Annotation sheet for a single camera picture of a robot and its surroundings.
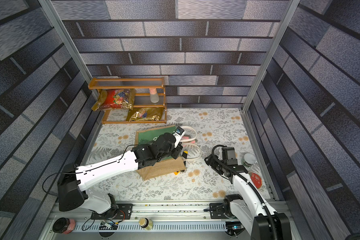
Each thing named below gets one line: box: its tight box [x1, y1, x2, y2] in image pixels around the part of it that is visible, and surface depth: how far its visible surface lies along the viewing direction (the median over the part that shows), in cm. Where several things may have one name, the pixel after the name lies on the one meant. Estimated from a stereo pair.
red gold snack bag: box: [91, 89, 136, 112], surface depth 100 cm
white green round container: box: [241, 153, 257, 168], surface depth 87 cm
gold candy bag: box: [126, 107, 165, 122], surface depth 112 cm
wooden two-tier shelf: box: [88, 77, 168, 125], surface depth 111 cm
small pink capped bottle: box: [149, 88, 160, 103], surface depth 103 cm
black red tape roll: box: [52, 217, 76, 235], surface depth 66 cm
